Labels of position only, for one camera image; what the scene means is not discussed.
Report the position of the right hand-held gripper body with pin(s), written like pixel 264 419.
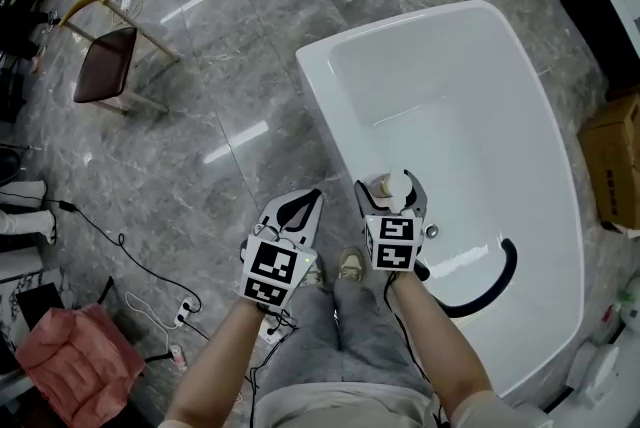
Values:
pixel 392 241

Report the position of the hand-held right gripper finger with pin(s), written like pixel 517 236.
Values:
pixel 361 198
pixel 419 193

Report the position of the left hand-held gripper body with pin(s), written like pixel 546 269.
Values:
pixel 270 266

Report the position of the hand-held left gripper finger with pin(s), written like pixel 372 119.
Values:
pixel 311 211
pixel 282 213

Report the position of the clear bottle with beige cap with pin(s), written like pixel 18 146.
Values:
pixel 395 186

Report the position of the white bathtub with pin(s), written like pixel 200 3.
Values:
pixel 450 116

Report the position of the person's right forearm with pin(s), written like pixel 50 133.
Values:
pixel 440 341

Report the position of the person's left forearm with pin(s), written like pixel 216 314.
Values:
pixel 220 361

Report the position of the chrome overflow button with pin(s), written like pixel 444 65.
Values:
pixel 431 230

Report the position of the person's left shoe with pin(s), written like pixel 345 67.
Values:
pixel 312 273

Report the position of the person's shoe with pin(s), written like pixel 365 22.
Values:
pixel 351 263
pixel 312 273

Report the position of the person's right shoe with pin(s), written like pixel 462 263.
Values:
pixel 351 263

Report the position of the white power strip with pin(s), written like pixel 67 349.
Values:
pixel 183 309

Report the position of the person's grey trousers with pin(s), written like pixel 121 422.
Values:
pixel 345 336

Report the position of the black curved faucet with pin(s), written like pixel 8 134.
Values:
pixel 492 286

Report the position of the small pink white item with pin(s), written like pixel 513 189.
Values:
pixel 178 356

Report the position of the person's beige shirt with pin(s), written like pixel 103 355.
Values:
pixel 345 408

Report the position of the large cardboard box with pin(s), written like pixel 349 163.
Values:
pixel 615 161

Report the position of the pink cushion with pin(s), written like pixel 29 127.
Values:
pixel 75 366

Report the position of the wooden chair with brown seat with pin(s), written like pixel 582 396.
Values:
pixel 107 63

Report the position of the white toilet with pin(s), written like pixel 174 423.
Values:
pixel 592 373

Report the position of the white rolled towels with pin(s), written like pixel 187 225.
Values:
pixel 25 221

